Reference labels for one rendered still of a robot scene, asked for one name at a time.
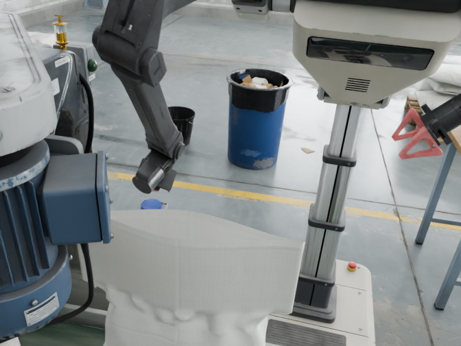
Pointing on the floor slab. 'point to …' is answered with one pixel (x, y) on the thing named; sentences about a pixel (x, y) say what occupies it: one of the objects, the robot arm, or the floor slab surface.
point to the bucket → (183, 121)
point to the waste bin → (256, 118)
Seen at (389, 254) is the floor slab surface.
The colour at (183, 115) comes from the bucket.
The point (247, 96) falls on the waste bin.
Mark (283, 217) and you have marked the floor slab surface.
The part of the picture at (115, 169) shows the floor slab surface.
